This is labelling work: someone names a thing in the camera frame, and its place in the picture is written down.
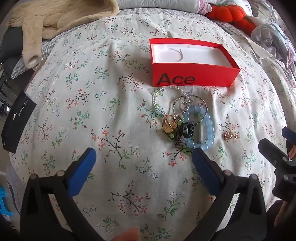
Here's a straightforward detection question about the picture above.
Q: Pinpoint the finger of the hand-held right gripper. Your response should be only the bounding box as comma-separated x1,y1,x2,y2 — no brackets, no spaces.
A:
258,138,290,164
282,126,296,141

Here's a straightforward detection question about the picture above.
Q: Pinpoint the green bead bracelet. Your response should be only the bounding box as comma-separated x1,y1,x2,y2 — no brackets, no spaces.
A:
165,118,197,155

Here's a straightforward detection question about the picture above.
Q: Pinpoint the grey checked sheet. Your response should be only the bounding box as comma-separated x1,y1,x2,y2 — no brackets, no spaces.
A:
11,37,59,79

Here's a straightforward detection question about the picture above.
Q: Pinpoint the gold ring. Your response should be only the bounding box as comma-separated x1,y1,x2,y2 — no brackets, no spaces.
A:
162,114,177,134

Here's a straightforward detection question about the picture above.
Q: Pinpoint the blue bead bracelet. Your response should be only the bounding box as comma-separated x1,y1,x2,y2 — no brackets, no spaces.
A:
183,105,215,151

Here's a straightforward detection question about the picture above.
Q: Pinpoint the grey pillow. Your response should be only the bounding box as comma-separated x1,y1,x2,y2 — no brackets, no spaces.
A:
118,0,204,14

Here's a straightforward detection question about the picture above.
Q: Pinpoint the blue plastic stool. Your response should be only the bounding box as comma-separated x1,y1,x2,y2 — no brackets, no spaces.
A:
0,188,12,216

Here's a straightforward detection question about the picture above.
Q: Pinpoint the red cardboard box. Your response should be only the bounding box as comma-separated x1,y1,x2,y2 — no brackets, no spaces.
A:
149,38,241,88

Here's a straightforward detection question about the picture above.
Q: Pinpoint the pink cloth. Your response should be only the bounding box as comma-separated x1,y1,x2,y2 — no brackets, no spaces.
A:
199,0,212,14

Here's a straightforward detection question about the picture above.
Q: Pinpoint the dark thin bead bracelet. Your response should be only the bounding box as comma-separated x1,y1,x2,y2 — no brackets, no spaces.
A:
183,95,208,127

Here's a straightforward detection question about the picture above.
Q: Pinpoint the person's left hand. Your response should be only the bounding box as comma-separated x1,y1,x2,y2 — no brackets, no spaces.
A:
109,227,140,241

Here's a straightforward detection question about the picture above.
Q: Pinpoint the white cloth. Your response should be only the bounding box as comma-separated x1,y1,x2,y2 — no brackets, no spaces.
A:
244,36,279,62

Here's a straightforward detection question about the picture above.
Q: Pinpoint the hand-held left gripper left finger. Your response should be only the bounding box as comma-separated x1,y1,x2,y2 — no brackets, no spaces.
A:
20,148,102,241

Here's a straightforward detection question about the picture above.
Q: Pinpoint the small silver bead bracelet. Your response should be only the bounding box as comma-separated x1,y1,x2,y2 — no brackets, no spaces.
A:
173,95,191,116

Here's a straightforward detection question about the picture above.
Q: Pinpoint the large silver bead bracelet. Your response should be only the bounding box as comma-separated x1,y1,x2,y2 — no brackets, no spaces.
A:
153,86,188,116

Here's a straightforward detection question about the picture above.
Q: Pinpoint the floral bedsheet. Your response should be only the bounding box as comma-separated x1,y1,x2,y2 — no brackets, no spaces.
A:
9,8,296,241

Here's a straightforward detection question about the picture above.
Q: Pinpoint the orange plush toy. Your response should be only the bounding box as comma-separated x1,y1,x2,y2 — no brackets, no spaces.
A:
206,3,258,37

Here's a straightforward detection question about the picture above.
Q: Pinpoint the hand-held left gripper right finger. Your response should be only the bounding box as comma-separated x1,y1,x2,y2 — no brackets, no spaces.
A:
191,148,269,241

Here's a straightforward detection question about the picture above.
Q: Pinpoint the beige fleece jacket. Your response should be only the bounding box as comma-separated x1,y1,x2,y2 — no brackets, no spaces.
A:
6,0,119,70

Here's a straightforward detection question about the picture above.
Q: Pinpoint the black cardboard box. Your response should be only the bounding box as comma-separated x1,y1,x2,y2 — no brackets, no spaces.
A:
1,90,37,154

